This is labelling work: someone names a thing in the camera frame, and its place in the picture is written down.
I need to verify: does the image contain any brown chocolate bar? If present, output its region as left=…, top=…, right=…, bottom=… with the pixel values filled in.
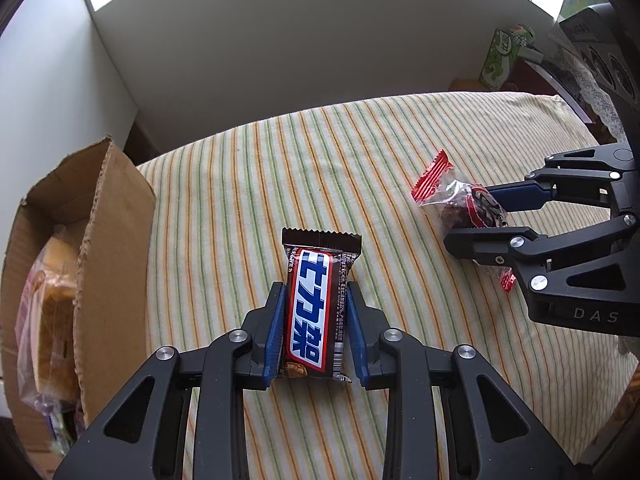
left=281, top=227, right=362, bottom=385

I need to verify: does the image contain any green carton box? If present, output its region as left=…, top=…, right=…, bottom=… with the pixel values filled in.
left=477, top=24, right=536, bottom=92

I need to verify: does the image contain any bagged sliced bread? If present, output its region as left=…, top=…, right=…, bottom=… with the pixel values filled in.
left=15, top=237, right=86, bottom=411

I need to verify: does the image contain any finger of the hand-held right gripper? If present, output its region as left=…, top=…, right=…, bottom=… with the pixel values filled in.
left=485, top=142, right=637, bottom=214
left=443, top=211, right=640, bottom=305

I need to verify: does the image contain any cardboard box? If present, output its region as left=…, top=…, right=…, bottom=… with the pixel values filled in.
left=0, top=134, right=158, bottom=461

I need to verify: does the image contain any lace patterned cloth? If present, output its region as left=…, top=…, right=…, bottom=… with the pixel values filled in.
left=552, top=52, right=621, bottom=136

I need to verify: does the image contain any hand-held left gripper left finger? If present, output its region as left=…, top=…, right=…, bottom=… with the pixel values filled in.
left=52, top=281, right=288, bottom=480

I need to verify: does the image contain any clear red-trimmed snack packet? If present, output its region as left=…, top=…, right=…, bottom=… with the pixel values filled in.
left=411, top=150, right=518, bottom=293

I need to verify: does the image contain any dark red cabinet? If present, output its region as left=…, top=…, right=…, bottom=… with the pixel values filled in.
left=510, top=57, right=598, bottom=123

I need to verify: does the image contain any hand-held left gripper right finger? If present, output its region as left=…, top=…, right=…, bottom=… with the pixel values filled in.
left=345, top=281, right=576, bottom=480

